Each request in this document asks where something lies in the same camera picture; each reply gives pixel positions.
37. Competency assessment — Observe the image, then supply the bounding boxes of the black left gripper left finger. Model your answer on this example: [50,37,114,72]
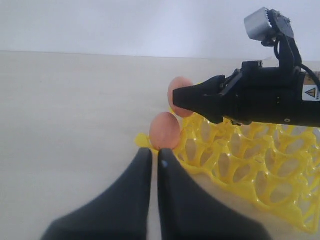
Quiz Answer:
[42,148,153,240]

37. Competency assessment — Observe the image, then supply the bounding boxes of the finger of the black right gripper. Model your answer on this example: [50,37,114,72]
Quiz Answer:
[172,75,233,123]

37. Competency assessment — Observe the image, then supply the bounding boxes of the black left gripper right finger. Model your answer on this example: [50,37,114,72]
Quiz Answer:
[157,148,271,240]

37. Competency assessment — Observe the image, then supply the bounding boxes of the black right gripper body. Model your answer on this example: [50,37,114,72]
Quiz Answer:
[222,61,320,128]

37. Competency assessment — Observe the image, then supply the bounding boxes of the brown egg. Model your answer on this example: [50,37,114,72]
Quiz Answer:
[149,112,181,150]
[167,76,194,118]

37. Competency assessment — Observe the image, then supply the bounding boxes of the yellow plastic egg tray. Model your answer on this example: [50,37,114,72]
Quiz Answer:
[135,81,320,235]

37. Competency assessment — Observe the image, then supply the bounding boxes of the black cable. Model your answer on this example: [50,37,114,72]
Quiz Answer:
[273,37,320,87]

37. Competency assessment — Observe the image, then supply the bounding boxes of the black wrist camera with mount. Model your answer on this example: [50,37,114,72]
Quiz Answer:
[244,7,302,70]

